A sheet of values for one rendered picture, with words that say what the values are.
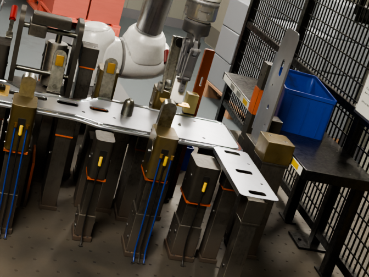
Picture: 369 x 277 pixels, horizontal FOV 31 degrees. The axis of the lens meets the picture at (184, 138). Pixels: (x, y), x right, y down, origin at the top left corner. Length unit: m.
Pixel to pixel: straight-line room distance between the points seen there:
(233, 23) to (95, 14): 2.00
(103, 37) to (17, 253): 1.03
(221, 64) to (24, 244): 4.37
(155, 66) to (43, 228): 0.97
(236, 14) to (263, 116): 3.94
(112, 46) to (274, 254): 0.98
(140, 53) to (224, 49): 3.44
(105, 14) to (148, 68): 4.84
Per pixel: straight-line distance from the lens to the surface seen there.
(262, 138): 1.82
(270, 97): 1.91
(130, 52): 2.49
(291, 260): 2.01
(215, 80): 5.96
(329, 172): 1.80
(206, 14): 1.76
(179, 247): 1.79
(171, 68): 1.98
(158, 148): 1.62
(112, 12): 7.37
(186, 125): 1.90
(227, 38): 5.88
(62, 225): 1.83
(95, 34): 2.44
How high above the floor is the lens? 1.58
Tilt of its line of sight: 19 degrees down
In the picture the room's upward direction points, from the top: 16 degrees clockwise
